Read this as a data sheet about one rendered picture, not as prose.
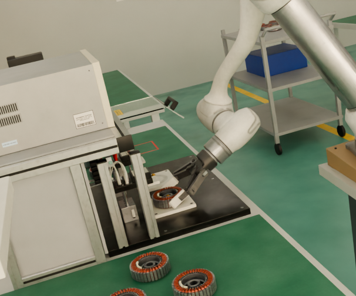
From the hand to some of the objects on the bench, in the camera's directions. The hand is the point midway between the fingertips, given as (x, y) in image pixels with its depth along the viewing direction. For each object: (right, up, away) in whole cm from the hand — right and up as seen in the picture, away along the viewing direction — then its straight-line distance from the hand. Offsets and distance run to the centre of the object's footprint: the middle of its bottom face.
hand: (168, 196), depth 185 cm
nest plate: (-6, +3, +23) cm, 24 cm away
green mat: (-8, -25, -52) cm, 58 cm away
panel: (-27, -7, +7) cm, 28 cm away
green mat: (-40, +9, +69) cm, 80 cm away
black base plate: (-4, -2, +13) cm, 13 cm away
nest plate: (0, -3, +1) cm, 3 cm away
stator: (+8, -20, -48) cm, 52 cm away
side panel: (-32, -21, -25) cm, 46 cm away
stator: (0, -2, 0) cm, 2 cm away
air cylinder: (-13, -7, -2) cm, 15 cm away
